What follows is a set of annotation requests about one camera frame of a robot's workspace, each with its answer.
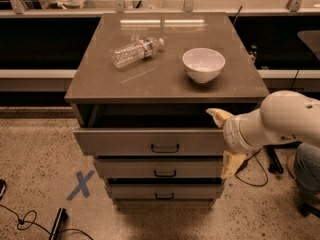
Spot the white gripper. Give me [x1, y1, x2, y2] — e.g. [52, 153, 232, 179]
[206, 108, 267, 179]

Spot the grey top drawer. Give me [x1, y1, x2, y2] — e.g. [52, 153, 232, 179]
[74, 116, 225, 157]

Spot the grey drawer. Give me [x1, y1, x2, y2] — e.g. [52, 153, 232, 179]
[93, 157, 223, 179]
[105, 184, 224, 200]
[74, 116, 225, 157]

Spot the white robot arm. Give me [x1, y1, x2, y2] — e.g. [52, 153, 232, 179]
[206, 90, 320, 179]

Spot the grey drawer cabinet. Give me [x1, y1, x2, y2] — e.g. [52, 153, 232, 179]
[64, 11, 270, 205]

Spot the grey middle drawer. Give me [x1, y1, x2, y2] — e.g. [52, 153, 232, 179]
[93, 157, 223, 179]

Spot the grey bottom drawer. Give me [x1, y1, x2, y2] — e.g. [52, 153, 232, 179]
[105, 184, 224, 200]

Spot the black power adapter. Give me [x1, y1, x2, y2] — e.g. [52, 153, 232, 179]
[235, 160, 248, 175]

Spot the black stand leg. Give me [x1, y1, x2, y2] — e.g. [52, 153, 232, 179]
[265, 145, 284, 174]

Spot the white bowl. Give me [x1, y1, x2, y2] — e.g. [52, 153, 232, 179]
[182, 48, 225, 84]

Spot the person leg in jeans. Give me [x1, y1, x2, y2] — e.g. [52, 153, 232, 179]
[287, 143, 320, 197]

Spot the black chair base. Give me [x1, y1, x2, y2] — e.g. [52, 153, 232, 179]
[298, 203, 320, 218]

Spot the clear plastic water bottle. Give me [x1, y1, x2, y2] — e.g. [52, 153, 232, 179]
[111, 37, 164, 68]

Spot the blue tape cross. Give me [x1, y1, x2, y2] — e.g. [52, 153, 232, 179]
[67, 170, 95, 201]

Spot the black power strip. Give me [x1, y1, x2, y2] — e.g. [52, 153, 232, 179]
[48, 208, 68, 240]

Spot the black shoe tip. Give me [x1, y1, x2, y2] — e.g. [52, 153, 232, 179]
[0, 179, 7, 200]

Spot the black adapter cable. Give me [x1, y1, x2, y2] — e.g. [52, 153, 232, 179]
[234, 147, 269, 188]

